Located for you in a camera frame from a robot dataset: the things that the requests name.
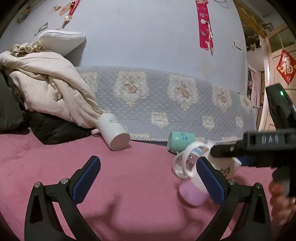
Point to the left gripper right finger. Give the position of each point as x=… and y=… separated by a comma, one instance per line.
x=254, y=221

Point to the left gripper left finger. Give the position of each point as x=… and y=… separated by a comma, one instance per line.
x=42, y=223

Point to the white pink smiley mug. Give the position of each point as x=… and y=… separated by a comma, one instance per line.
x=195, y=186

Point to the mint green cup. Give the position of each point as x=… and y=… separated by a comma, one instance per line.
x=178, y=141

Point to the person's right hand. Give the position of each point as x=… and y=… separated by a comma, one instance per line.
x=283, y=208

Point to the red fu door decoration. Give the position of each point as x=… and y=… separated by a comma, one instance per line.
x=286, y=66

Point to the clear glass with blue band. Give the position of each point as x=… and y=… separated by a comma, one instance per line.
x=178, y=168

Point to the black clothing pile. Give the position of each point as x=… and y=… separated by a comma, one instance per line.
x=48, y=129

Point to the pink bed sheet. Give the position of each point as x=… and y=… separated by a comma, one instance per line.
x=134, y=197

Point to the cream wooden door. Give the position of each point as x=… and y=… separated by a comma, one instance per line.
x=273, y=44

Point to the plain white mug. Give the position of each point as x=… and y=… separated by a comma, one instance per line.
x=113, y=132

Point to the blue floral quilted cover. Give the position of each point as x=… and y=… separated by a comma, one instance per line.
x=151, y=104

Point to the cream crumpled blanket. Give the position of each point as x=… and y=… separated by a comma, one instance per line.
x=49, y=83

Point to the white pillow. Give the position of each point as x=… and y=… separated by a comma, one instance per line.
x=58, y=41

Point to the red paper wall banner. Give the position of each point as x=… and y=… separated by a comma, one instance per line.
x=205, y=31

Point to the red hanging wall ornament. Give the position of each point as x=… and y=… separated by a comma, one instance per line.
x=69, y=9

